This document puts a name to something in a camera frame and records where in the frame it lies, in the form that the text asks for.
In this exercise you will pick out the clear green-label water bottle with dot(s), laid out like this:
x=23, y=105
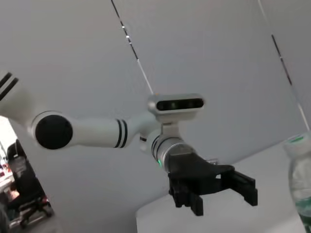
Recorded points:
x=301, y=174

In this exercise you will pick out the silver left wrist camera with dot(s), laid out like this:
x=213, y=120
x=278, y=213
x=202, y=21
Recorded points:
x=177, y=105

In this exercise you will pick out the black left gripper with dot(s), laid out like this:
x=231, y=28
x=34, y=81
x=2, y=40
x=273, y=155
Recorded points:
x=194, y=174

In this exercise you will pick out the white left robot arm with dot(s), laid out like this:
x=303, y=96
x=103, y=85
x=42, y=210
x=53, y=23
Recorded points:
x=97, y=132

